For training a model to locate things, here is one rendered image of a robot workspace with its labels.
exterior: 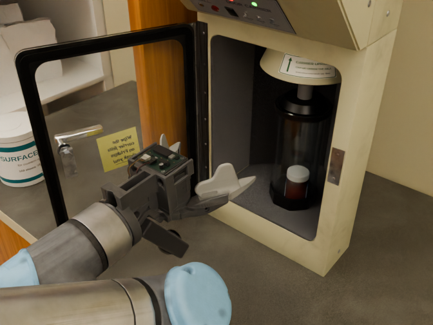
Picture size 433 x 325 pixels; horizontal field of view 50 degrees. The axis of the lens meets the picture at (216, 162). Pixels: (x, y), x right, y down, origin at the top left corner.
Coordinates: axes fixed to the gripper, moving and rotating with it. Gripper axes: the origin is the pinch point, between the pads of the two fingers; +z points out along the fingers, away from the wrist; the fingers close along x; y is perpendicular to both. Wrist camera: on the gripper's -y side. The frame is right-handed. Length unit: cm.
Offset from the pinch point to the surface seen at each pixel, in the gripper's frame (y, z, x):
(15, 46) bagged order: -17, 29, 116
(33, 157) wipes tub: -21, -3, 57
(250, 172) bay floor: -23.6, 25.9, 12.4
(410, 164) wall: -28, 58, -14
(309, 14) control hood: 22.0, 9.5, -8.9
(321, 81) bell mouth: 7.3, 20.3, -6.1
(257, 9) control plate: 20.7, 10.6, 0.1
